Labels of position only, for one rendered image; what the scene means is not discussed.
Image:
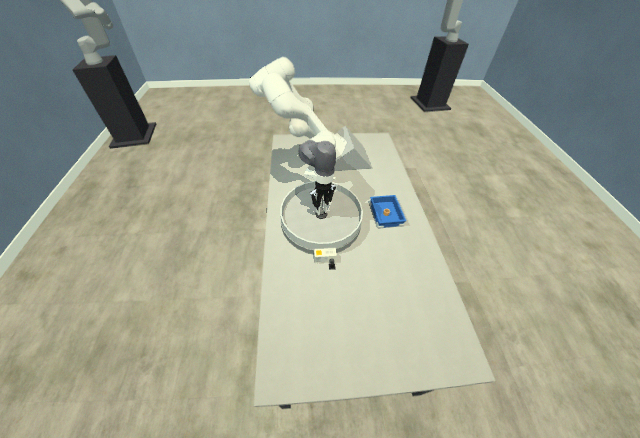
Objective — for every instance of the blue shallow tray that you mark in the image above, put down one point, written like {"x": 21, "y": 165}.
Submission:
{"x": 396, "y": 216}

